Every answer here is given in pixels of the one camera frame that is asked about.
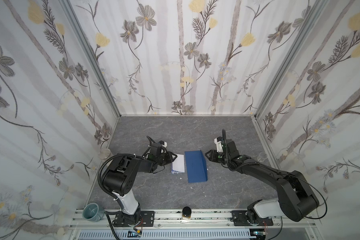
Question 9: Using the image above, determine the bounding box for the white letter with blue border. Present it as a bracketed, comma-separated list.
[171, 155, 185, 174]

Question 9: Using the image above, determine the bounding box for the dark blue envelope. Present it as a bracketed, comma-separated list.
[185, 150, 208, 183]

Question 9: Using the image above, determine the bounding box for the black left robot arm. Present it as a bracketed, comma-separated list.
[97, 141, 178, 227]

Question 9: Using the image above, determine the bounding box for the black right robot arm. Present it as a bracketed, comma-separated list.
[205, 137, 320, 225]

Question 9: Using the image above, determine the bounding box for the clear glass cup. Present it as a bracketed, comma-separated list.
[256, 152, 268, 163]

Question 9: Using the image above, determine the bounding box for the glass jar with cork lid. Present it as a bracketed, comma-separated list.
[98, 148, 112, 161]

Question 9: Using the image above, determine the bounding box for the teal cup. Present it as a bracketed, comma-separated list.
[82, 203, 105, 223]

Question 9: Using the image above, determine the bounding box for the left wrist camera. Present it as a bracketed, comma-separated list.
[159, 141, 167, 148]

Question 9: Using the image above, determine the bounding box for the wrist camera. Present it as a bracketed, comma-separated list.
[214, 137, 224, 153]
[159, 141, 167, 148]

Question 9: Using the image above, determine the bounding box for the black corrugated cable hose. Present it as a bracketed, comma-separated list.
[97, 153, 136, 199]

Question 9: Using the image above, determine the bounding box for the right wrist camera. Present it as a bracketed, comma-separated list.
[214, 137, 224, 153]

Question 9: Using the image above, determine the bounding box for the black cylinder on rail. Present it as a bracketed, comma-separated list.
[182, 207, 192, 220]

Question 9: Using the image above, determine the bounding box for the white perforated cable duct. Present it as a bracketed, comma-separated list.
[77, 229, 253, 240]

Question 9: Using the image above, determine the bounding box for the aluminium mounting rail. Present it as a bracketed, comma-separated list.
[68, 208, 316, 230]

